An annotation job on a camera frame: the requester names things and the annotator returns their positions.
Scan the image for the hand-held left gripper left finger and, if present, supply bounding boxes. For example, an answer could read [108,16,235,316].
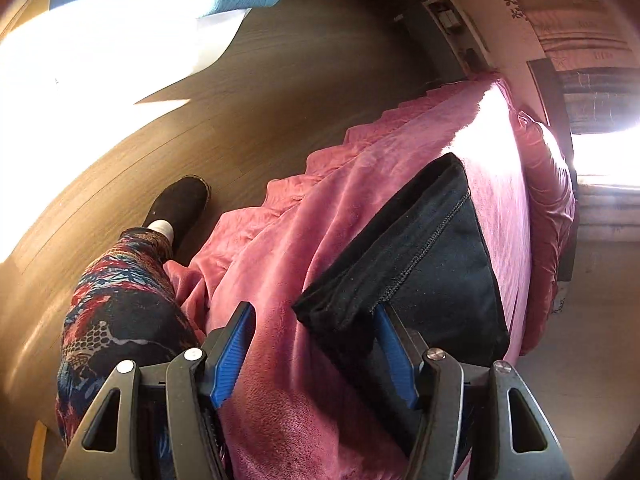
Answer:
[55,301,258,480]

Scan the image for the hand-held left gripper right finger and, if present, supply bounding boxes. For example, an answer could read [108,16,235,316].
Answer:
[374,304,576,480]

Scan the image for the black pants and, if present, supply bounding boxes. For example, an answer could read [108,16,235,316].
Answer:
[292,152,511,461]

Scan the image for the person's patterned trouser leg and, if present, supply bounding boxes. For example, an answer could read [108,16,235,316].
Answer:
[55,227,231,480]

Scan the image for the pink fleece blanket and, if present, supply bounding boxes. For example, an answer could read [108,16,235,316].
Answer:
[165,72,581,480]

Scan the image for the person's white sock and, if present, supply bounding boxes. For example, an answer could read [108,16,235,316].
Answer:
[147,219,175,241]

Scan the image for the person's black shoe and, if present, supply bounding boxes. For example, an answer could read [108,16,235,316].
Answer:
[142,176,213,256]

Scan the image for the patterned beige curtain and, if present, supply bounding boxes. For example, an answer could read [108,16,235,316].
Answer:
[575,185,640,261]
[530,0,640,136]

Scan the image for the bright window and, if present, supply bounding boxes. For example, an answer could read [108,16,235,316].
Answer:
[572,127,640,188]

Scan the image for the white nightstand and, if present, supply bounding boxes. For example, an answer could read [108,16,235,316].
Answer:
[395,0,493,86]

